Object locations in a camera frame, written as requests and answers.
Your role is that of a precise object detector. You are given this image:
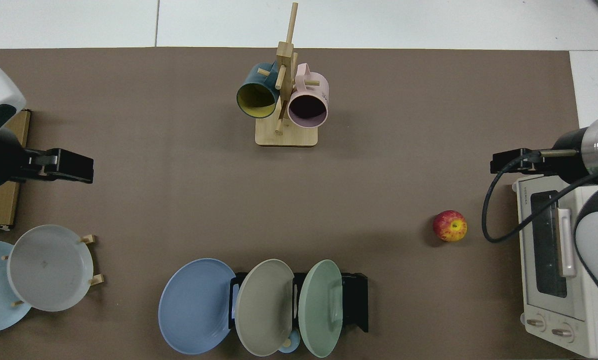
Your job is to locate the small blue round thing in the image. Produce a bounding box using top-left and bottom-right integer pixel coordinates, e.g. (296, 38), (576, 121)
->
(278, 328), (301, 354)

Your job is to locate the wooden peg plate stand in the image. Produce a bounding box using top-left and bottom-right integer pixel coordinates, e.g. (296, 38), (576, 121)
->
(1, 234), (105, 307)

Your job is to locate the brown table cloth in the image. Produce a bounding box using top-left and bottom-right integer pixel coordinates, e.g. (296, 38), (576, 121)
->
(0, 47), (585, 360)

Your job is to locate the wooden mug stand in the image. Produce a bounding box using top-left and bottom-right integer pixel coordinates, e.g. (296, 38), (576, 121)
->
(255, 2), (319, 148)

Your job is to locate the beige plate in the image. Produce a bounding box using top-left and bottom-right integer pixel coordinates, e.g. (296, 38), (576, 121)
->
(234, 259), (296, 357)

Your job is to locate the pale toaster oven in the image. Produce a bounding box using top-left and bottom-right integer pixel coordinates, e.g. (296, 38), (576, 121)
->
(512, 172), (598, 359)

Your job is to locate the black dish rack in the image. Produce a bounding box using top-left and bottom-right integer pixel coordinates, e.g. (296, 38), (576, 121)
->
(229, 272), (369, 333)

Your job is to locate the grey plate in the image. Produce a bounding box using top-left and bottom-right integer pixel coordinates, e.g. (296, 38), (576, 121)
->
(6, 224), (94, 313)

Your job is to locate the green plate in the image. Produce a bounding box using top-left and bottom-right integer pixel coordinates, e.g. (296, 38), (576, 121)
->
(298, 259), (344, 358)

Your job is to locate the red yellow apple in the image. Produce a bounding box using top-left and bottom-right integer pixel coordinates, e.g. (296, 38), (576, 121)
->
(433, 210), (468, 243)

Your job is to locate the pink mug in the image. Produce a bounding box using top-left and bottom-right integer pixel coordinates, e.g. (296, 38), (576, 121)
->
(287, 63), (330, 129)

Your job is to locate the teal mug yellow inside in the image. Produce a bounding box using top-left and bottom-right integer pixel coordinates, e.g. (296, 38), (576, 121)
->
(236, 62), (280, 119)

